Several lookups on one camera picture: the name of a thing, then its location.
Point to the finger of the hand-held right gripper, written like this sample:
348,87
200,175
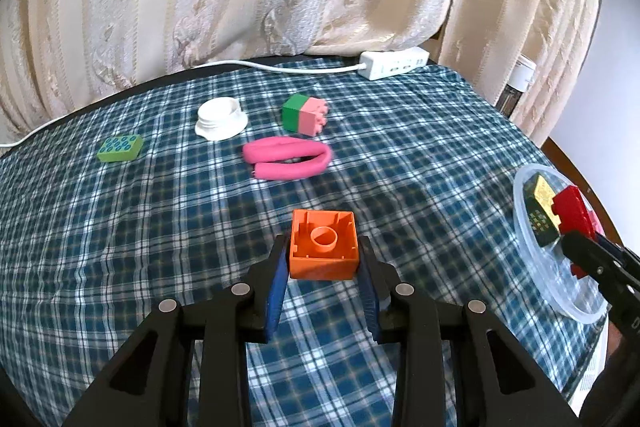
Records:
595,262
625,254

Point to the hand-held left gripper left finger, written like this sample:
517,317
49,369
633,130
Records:
277,292

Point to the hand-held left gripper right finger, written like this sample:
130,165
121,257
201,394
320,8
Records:
370,292

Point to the clear plastic bowl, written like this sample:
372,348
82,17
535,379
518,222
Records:
550,267

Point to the orange block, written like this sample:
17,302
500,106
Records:
320,269

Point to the red block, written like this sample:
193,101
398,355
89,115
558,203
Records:
575,209

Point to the dark green box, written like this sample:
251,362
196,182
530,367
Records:
542,217

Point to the pink foam roller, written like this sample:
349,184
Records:
287,159

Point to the green and pink block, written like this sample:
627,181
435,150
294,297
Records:
305,114

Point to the white round lid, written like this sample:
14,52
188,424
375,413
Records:
220,119

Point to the green block with blue dots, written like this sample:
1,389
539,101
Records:
120,148

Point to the white tower heater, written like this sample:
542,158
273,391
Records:
517,82

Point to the white power strip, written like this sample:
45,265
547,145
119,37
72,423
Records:
395,63

